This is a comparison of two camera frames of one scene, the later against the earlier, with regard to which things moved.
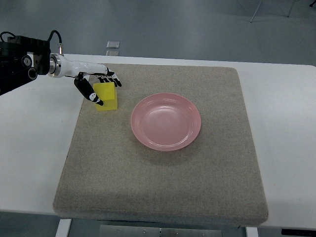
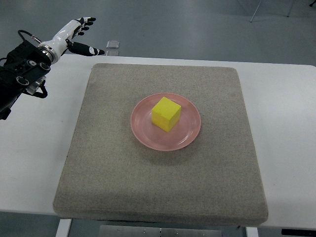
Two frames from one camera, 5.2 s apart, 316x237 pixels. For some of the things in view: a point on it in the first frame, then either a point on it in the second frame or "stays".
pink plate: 165,121 stays
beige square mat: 109,174 stays
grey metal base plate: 127,231 stays
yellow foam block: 107,93 -> 166,114
